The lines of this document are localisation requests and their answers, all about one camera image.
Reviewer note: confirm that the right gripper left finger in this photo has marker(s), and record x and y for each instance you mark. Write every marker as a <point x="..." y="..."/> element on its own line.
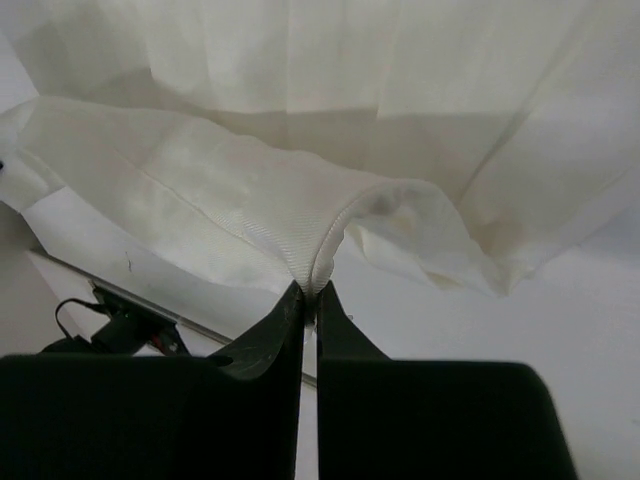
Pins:
<point x="261" y="389"/>

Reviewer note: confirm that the white pleated skirt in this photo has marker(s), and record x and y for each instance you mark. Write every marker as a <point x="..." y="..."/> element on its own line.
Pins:
<point x="457" y="143"/>

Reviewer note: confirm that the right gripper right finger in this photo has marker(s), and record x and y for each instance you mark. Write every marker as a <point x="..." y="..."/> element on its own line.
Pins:
<point x="352" y="399"/>

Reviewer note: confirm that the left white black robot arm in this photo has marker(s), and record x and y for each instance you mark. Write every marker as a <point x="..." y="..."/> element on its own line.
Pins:
<point x="128" y="330"/>

